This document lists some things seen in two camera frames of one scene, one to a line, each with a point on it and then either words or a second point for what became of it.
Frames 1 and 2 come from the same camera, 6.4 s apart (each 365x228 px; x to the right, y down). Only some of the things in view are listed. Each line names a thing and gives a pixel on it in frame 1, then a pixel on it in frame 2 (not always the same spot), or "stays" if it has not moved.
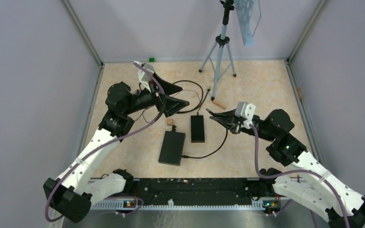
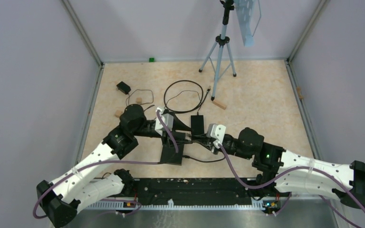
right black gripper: [224, 118] to [200, 137]
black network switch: [172, 147] stays
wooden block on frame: [299, 90] stays
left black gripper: [172, 105] to [177, 125]
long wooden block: [221, 105] stays
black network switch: [197, 128] stays
